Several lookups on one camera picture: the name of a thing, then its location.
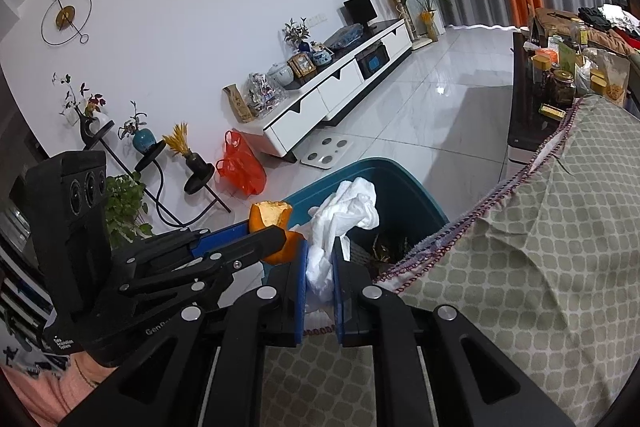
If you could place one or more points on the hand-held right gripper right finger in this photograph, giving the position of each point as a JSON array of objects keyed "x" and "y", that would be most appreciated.
[{"x": 338, "y": 287}]

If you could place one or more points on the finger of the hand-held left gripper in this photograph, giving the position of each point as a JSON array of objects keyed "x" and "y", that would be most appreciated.
[
  {"x": 220, "y": 239},
  {"x": 260, "y": 244}
]

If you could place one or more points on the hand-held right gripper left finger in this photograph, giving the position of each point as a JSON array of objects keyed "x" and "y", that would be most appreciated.
[{"x": 300, "y": 287}]

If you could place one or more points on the orange peel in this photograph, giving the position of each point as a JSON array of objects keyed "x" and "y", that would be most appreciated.
[{"x": 272, "y": 212}]

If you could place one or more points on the white tissue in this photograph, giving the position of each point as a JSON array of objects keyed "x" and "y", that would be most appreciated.
[{"x": 350, "y": 207}]

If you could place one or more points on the blue trash bin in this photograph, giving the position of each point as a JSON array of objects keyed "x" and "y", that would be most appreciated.
[{"x": 400, "y": 187}]

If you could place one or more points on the person's left forearm pink sleeve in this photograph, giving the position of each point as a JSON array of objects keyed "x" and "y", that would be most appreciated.
[{"x": 30, "y": 392}]

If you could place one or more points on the green leafy plant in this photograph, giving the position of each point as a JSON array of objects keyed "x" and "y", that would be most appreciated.
[{"x": 125, "y": 207}]

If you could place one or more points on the orange plastic bag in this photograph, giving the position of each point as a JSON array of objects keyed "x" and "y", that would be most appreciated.
[{"x": 245, "y": 169}]

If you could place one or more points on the wheat stalks black vase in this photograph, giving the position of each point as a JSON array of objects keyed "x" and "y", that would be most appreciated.
[{"x": 192, "y": 162}]

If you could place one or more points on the black metal plant stand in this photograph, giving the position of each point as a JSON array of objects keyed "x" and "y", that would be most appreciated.
[{"x": 150, "y": 154}]

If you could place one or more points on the white floor scale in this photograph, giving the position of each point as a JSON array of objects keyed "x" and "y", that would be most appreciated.
[{"x": 325, "y": 152}]

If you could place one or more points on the blue vase plant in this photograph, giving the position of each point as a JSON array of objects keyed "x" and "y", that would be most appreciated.
[{"x": 142, "y": 139}]

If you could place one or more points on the red flower branches vase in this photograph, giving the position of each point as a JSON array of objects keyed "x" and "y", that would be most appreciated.
[{"x": 87, "y": 107}]

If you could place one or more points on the brown paper bag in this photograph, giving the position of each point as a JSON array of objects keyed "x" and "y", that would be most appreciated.
[{"x": 240, "y": 104}]

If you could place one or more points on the white television cabinet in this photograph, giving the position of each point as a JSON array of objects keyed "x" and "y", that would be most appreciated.
[{"x": 310, "y": 107}]

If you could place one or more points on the plastic wrapped ornament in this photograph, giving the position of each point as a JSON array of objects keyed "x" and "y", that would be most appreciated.
[{"x": 265, "y": 94}]

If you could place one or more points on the patterned green grey tablecloth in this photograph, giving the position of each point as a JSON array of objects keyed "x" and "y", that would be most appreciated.
[{"x": 525, "y": 257}]

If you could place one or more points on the blue white porcelain jar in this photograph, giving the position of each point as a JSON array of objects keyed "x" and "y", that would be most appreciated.
[{"x": 321, "y": 57}]

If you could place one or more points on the vase with green branches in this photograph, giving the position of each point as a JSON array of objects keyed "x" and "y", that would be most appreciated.
[{"x": 296, "y": 34}]

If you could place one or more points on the black electronic device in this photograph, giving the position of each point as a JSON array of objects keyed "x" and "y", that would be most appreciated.
[{"x": 372, "y": 63}]

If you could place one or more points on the blue wrapped bundle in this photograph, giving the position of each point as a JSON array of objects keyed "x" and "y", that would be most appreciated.
[{"x": 344, "y": 37}]

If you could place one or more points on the dark coffee table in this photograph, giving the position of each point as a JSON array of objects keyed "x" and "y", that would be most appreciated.
[{"x": 522, "y": 117}]

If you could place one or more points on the black monitor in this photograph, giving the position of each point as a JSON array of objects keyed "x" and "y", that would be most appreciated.
[{"x": 360, "y": 9}]

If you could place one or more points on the gold flat tin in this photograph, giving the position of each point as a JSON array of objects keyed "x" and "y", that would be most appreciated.
[{"x": 552, "y": 112}]

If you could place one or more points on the yellow lid jar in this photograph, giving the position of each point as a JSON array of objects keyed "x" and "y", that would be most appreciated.
[{"x": 541, "y": 77}]

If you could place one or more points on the dark glass jar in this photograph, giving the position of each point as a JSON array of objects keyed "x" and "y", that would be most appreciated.
[{"x": 562, "y": 89}]

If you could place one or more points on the clear snack bag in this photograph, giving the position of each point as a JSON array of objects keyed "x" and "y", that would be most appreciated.
[{"x": 612, "y": 79}]

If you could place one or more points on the glass jar gold lid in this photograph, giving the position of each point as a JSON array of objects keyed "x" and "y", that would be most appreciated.
[{"x": 578, "y": 33}]

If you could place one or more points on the green brown sofa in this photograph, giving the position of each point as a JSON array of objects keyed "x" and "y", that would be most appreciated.
[{"x": 607, "y": 39}]

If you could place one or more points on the black clothes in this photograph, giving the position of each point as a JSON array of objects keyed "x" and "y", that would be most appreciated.
[{"x": 595, "y": 16}]

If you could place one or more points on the white clothes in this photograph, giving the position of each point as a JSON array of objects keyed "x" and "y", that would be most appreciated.
[{"x": 622, "y": 11}]

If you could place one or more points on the gold picture frame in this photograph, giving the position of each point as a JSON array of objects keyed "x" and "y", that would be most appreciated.
[{"x": 302, "y": 65}]

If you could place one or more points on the white wall socket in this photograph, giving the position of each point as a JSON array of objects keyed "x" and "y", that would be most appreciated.
[{"x": 315, "y": 19}]

